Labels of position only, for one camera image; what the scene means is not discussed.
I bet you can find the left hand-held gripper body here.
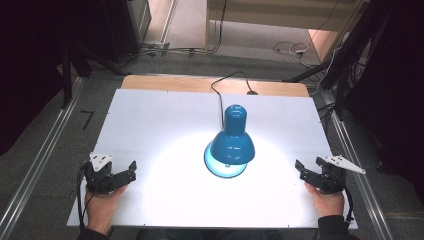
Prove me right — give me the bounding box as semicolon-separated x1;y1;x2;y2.
83;152;116;196

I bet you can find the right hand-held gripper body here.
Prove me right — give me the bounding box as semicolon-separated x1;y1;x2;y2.
313;154;367;196

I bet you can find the person's right hand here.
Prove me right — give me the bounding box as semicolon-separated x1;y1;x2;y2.
303;181;346;219

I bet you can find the person's left hand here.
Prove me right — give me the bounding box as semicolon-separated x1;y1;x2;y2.
83;184;129;236

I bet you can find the white board sheet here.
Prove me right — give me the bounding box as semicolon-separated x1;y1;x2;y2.
66;88;359;231

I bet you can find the blue desk lamp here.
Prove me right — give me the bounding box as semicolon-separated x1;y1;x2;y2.
203;103;257;180

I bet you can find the black metal stand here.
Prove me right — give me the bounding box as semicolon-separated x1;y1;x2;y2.
283;0;394;118
58;43;128;109

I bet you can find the grey power strip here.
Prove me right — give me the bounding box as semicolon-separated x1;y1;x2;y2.
142;40;171;54

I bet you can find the black cabinet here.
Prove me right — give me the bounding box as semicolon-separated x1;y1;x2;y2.
101;0;152;64

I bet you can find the light wooden desk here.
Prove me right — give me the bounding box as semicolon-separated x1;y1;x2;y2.
203;0;368;64

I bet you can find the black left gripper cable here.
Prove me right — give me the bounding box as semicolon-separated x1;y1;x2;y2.
76;162;95;232

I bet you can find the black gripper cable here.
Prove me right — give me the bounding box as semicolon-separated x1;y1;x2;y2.
76;162;95;232
333;169;356;224

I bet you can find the metal floor rail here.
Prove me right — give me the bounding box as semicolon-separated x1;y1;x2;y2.
319;89;396;240
0;76;85;240

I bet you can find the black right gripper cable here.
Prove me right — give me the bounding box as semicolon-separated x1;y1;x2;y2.
333;169;356;224

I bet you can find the black lamp cable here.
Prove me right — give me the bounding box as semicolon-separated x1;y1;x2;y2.
209;70;259;132

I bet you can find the white cable with plug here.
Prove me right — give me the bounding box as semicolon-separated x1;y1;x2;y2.
272;40;314;68

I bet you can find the black floor cable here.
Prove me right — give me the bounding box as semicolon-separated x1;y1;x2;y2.
116;0;229;69

